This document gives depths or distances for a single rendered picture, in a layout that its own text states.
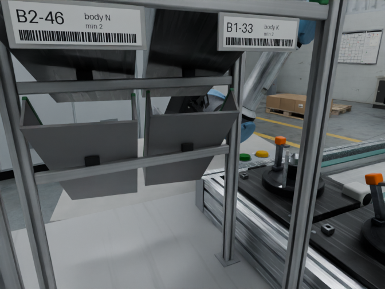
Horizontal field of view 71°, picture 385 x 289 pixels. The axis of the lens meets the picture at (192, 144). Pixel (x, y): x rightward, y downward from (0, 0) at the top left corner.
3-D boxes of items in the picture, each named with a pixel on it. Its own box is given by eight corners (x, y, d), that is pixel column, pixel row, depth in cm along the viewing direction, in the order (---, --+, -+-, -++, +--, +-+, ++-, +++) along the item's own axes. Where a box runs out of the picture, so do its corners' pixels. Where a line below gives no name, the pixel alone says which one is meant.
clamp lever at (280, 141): (271, 165, 68) (274, 136, 66) (278, 163, 69) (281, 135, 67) (282, 170, 65) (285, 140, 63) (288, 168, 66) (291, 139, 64)
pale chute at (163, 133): (144, 186, 60) (142, 167, 62) (200, 179, 63) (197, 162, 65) (149, 117, 36) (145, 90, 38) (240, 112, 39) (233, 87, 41)
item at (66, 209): (84, 148, 135) (83, 142, 134) (248, 135, 156) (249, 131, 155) (51, 230, 70) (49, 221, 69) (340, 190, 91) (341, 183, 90)
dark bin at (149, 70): (141, 97, 52) (138, 61, 53) (205, 95, 55) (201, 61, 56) (156, 8, 25) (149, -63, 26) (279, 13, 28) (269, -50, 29)
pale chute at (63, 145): (71, 200, 54) (71, 179, 56) (137, 192, 57) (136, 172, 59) (18, 128, 30) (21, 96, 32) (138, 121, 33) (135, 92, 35)
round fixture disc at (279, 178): (250, 179, 67) (250, 171, 67) (291, 169, 73) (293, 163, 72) (290, 205, 55) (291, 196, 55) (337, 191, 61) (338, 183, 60)
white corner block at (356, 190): (339, 200, 61) (342, 184, 60) (352, 196, 63) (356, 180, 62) (358, 210, 57) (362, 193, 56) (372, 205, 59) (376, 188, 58)
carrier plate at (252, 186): (222, 182, 70) (222, 174, 70) (291, 167, 80) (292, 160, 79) (289, 233, 50) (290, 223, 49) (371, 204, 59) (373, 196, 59)
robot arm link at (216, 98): (197, 116, 122) (218, 94, 121) (216, 133, 114) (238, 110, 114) (185, 104, 112) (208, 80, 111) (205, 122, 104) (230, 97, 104)
